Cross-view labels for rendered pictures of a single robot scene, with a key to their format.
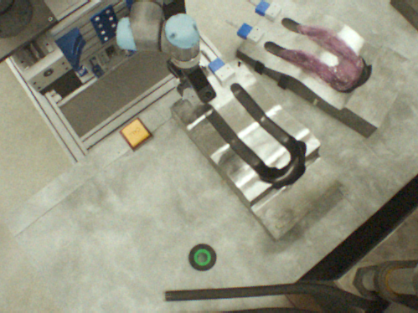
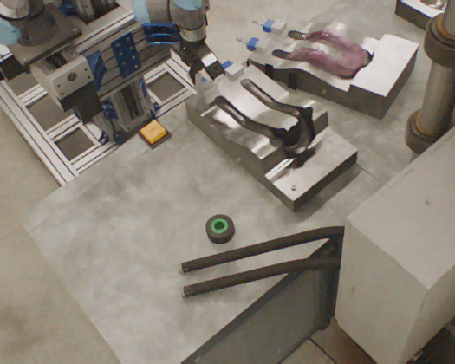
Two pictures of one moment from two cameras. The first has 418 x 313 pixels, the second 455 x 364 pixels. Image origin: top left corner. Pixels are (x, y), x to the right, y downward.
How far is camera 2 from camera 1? 0.80 m
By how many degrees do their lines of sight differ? 21
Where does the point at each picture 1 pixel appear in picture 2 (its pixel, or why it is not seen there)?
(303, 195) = (317, 162)
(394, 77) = (399, 56)
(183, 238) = (201, 217)
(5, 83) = (21, 169)
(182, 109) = (196, 101)
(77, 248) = (92, 235)
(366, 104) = (371, 79)
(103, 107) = not seen: hidden behind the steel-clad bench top
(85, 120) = not seen: hidden behind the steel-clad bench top
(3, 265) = (3, 353)
